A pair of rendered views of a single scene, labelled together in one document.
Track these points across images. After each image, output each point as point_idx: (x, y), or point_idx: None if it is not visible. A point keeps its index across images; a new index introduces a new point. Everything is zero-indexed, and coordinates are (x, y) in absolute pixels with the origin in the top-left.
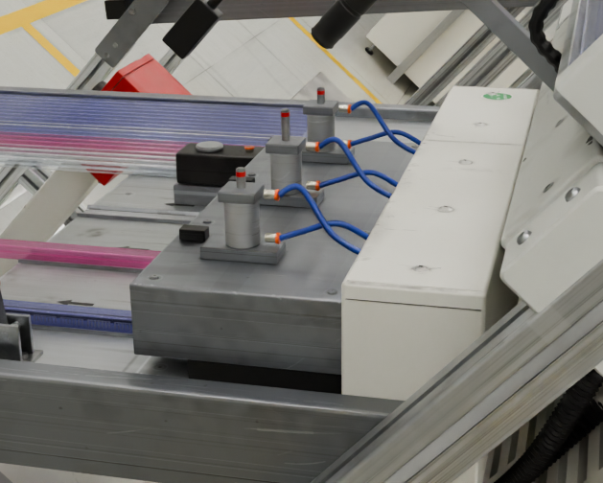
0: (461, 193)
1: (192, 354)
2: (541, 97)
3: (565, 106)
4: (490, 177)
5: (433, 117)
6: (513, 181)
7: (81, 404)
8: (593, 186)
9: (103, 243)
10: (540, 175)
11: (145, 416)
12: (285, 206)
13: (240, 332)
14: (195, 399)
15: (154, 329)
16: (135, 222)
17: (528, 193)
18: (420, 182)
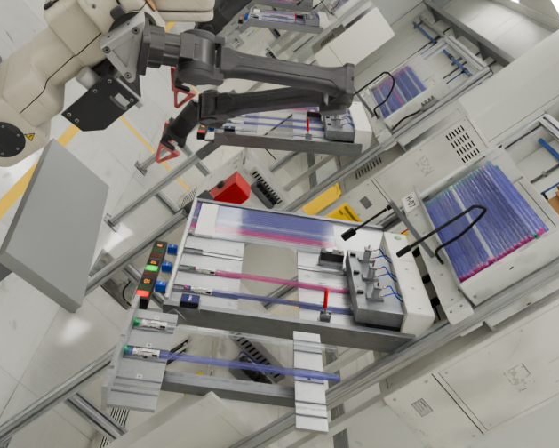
0: (412, 282)
1: (368, 322)
2: (423, 254)
3: (459, 288)
4: (415, 276)
5: (362, 227)
6: (420, 277)
7: (348, 333)
8: (467, 306)
9: (313, 280)
10: (445, 292)
11: (362, 336)
12: (371, 281)
13: (379, 318)
14: (374, 333)
15: (361, 316)
16: (315, 272)
17: (444, 297)
18: (402, 277)
